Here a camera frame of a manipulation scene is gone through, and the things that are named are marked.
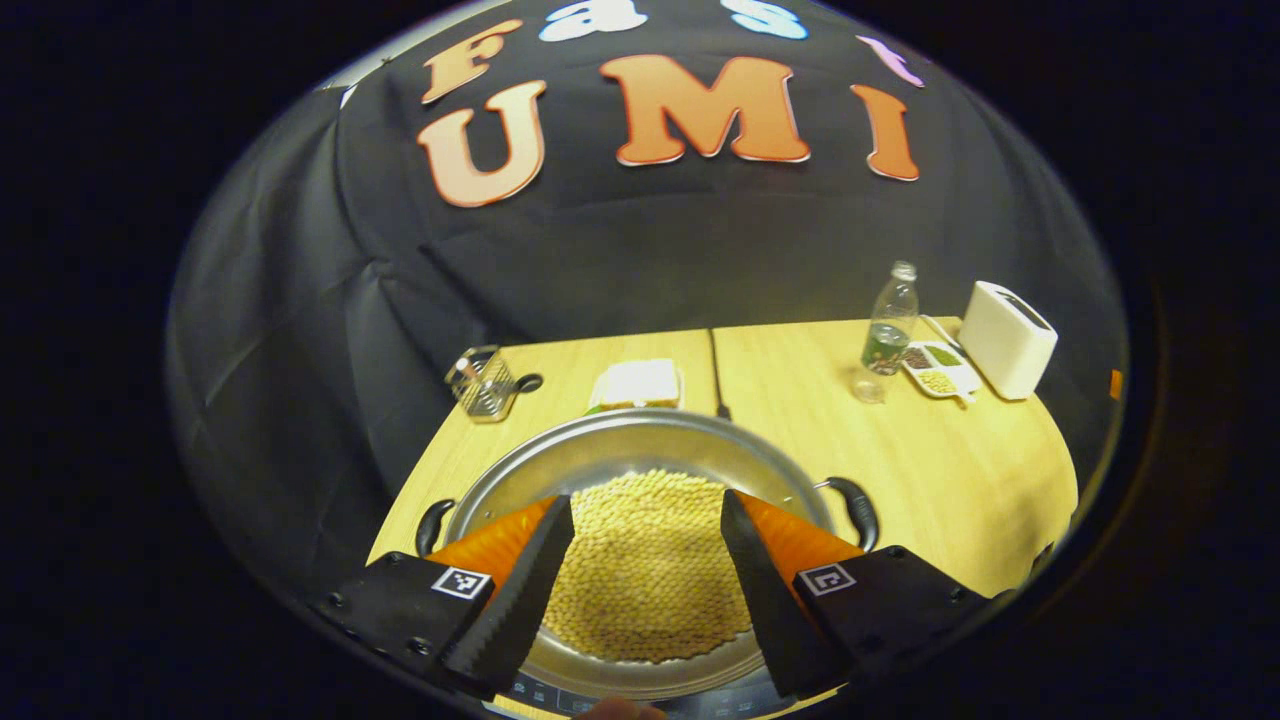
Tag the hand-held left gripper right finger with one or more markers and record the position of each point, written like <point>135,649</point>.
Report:
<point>775,620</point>

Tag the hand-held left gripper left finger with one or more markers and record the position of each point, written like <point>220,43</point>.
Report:
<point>510,610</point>

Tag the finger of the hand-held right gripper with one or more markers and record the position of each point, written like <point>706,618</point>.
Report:
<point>1116,385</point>

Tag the stainless steel pot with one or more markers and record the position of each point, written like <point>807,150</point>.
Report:
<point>640,445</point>

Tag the white toaster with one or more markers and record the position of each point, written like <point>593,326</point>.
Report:
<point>1005,345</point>

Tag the pile of yellow soybeans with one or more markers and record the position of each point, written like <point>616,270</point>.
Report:
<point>650,570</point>

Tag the white divided dish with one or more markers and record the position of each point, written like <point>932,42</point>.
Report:
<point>960,378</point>

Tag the green mung beans portion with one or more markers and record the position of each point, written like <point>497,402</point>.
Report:
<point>944,355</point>

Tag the small soybeans portion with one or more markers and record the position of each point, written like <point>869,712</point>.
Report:
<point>937,381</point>

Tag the dark red beans portion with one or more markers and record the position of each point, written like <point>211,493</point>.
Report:
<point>917,358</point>

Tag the clear plastic water bottle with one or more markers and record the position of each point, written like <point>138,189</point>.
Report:
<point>890,330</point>

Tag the small clear cup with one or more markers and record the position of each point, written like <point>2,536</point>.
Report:
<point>868,386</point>

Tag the sandwich with lettuce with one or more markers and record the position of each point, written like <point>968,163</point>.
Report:
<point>638,385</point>

